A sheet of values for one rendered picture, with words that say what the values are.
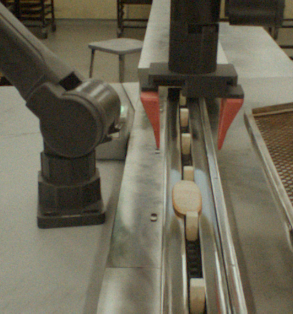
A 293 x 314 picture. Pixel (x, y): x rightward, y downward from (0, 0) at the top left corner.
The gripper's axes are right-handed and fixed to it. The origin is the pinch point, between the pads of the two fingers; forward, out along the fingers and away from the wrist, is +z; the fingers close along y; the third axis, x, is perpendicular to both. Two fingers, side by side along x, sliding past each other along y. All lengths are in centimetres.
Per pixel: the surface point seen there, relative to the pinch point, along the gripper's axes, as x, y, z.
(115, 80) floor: 409, -45, 95
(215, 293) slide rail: -21.2, 2.2, 7.7
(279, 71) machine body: 88, 26, 11
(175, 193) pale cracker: -0.4, -1.4, 7.0
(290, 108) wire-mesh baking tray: 23.8, 16.8, 2.4
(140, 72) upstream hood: 45.2, -8.1, 2.1
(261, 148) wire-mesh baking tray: 8.2, 10.3, 3.6
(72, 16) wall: 700, -124, 88
